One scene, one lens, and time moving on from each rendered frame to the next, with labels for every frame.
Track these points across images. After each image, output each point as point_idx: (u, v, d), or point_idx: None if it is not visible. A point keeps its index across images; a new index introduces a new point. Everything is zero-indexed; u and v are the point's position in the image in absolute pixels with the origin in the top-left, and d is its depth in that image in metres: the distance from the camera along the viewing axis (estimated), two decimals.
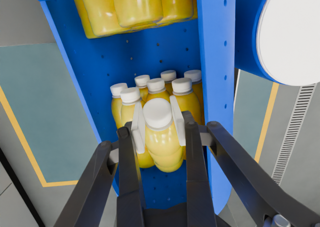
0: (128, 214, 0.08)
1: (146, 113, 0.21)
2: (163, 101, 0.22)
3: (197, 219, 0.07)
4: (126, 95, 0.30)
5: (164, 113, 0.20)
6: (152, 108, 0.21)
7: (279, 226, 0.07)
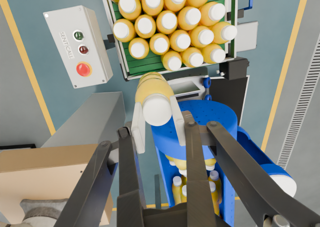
0: (128, 214, 0.08)
1: (147, 118, 0.21)
2: (163, 104, 0.20)
3: (197, 219, 0.07)
4: None
5: (165, 118, 0.21)
6: (152, 112, 0.21)
7: (279, 226, 0.07)
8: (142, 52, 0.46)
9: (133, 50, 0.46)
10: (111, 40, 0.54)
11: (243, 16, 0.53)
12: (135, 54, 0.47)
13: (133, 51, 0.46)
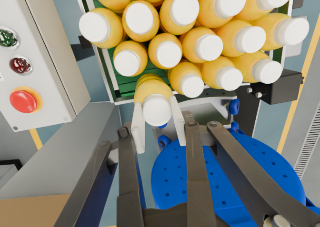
0: (128, 214, 0.08)
1: (147, 118, 0.21)
2: (164, 104, 0.20)
3: (197, 219, 0.07)
4: None
5: (165, 118, 0.21)
6: (152, 112, 0.21)
7: (279, 226, 0.07)
8: (134, 66, 0.26)
9: (118, 64, 0.25)
10: (85, 44, 0.33)
11: (301, 5, 0.32)
12: (121, 71, 0.26)
13: (119, 65, 0.25)
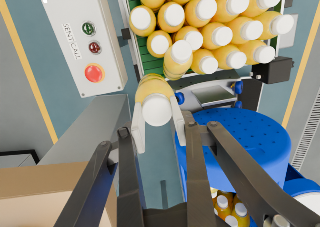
0: (128, 214, 0.08)
1: (175, 53, 0.30)
2: (186, 44, 0.30)
3: (197, 219, 0.07)
4: (156, 125, 0.21)
5: (187, 54, 0.31)
6: (178, 49, 0.31)
7: (279, 226, 0.07)
8: (165, 46, 0.35)
9: (154, 44, 0.35)
10: (125, 35, 0.43)
11: (291, 4, 0.42)
12: (155, 50, 0.36)
13: (154, 45, 0.35)
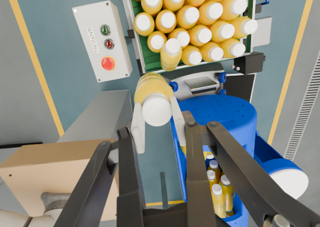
0: (128, 214, 0.08)
1: (167, 47, 0.42)
2: (176, 41, 0.42)
3: (197, 219, 0.07)
4: (156, 125, 0.21)
5: (176, 48, 0.42)
6: (170, 44, 0.42)
7: (279, 226, 0.07)
8: (161, 44, 0.47)
9: (153, 42, 0.47)
10: (131, 35, 0.55)
11: (260, 11, 0.54)
12: (154, 46, 0.47)
13: (153, 43, 0.47)
